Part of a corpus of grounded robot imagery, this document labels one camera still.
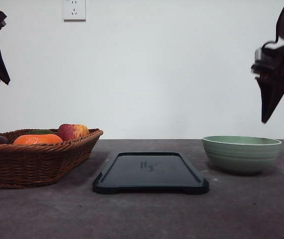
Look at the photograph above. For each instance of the dark rectangular tray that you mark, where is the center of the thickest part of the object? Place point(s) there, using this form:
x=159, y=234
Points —
x=149, y=172

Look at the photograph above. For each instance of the dark green fruit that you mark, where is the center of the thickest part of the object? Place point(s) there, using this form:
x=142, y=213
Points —
x=39, y=132

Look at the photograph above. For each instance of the red yellow apple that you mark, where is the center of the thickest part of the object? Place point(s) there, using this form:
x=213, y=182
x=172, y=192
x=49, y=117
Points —
x=72, y=131

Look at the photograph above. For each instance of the green ceramic bowl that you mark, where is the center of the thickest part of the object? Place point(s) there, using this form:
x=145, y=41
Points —
x=242, y=154

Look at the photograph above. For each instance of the brown wicker basket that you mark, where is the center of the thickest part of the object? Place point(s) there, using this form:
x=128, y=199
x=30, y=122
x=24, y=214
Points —
x=32, y=158

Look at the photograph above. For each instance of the white wall socket left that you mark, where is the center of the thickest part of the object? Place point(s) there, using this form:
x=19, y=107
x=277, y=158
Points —
x=74, y=11

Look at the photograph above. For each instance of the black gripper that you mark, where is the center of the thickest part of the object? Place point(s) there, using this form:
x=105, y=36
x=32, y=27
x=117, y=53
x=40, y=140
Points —
x=268, y=68

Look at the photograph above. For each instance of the orange tangerine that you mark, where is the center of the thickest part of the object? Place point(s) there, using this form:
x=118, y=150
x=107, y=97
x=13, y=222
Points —
x=36, y=139

